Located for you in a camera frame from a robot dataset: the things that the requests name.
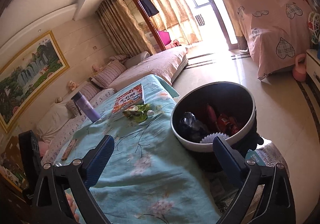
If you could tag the white patterned sofa cushion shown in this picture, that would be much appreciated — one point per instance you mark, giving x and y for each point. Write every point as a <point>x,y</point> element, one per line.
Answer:
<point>70,136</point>

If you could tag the brown shaggy rug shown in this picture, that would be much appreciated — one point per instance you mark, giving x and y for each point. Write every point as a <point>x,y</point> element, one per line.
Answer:
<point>275,156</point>

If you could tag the black white-rimmed trash bin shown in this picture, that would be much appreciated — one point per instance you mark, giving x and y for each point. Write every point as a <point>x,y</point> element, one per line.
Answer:
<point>225,96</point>

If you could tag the dark checkered balcony object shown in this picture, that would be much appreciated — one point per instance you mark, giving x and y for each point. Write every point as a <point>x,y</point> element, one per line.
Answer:
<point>200,20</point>

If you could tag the person's left hand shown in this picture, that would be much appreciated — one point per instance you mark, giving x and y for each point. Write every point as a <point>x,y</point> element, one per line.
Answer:
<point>72,207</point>

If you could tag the pink heart-print cover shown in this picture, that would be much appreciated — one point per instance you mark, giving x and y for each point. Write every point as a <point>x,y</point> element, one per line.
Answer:
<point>270,28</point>

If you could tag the white round cage toy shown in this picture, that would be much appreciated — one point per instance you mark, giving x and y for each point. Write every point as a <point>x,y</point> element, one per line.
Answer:
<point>314,28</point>

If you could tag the white television cabinet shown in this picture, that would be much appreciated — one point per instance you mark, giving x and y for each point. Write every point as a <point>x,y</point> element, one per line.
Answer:
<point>313,68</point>

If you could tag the small white cap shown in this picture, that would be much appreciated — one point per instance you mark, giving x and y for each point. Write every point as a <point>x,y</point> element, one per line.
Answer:
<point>150,113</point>

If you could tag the purple thermos bottle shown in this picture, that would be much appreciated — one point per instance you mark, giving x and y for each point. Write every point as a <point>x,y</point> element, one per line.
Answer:
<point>87,108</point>

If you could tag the small pink plush toy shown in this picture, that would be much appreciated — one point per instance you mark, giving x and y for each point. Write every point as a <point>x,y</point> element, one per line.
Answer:
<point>176,43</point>

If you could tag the red picture book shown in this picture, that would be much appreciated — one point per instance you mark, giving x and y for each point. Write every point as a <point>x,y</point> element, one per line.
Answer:
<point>127,100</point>

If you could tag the plaid pink pillow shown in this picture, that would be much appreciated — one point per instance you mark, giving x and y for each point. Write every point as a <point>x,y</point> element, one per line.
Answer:
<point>120,58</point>

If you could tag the dark blue foil wrapper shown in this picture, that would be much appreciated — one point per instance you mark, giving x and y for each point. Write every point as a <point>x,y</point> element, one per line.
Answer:
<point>193,125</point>

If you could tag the blue box under bin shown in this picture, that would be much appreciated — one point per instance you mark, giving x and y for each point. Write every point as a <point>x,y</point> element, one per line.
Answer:
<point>255,159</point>

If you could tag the framed landscape painting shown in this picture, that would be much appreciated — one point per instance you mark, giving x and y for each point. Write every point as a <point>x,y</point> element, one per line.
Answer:
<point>27,78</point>

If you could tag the small red wrapper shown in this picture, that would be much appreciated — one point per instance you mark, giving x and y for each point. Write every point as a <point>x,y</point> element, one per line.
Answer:
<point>213,117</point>

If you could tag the large red snack bag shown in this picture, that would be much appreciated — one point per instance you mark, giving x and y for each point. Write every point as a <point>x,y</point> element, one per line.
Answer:
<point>228,125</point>

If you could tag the pink sofa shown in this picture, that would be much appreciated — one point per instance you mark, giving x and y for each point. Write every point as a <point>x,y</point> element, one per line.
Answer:
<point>155,66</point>

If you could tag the green snack wrapper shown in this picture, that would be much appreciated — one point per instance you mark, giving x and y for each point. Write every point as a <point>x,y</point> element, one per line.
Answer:
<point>137,113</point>

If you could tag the light blue floral tablecloth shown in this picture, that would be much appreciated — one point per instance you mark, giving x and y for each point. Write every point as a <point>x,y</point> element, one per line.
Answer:
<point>150,184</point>

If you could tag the small teddy bear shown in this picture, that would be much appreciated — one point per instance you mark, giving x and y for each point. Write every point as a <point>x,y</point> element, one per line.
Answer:
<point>58,99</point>
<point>72,85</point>
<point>96,67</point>

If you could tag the flat wooden stick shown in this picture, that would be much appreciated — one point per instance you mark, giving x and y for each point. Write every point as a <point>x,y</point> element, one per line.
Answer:
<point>69,149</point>

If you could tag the dark hanging garment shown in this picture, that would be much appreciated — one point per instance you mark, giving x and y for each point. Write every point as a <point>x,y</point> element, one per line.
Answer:
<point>149,6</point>

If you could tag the white pillow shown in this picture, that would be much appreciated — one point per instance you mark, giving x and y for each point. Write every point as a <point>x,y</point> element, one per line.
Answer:
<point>53,121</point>

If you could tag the patterned cardboard box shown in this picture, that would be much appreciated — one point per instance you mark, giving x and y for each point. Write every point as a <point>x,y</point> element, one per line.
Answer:
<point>11,166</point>

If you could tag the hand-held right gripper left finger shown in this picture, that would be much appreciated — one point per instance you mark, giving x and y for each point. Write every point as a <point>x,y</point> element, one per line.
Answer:
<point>100,161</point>

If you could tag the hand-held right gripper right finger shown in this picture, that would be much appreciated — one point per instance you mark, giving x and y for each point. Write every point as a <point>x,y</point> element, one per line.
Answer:
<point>227,159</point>

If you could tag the magenta box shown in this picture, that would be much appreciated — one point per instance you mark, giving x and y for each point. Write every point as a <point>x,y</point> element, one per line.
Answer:
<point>164,38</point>

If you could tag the striped pink pillow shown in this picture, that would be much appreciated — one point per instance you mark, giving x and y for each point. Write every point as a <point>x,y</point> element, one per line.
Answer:
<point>110,73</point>
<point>85,93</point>

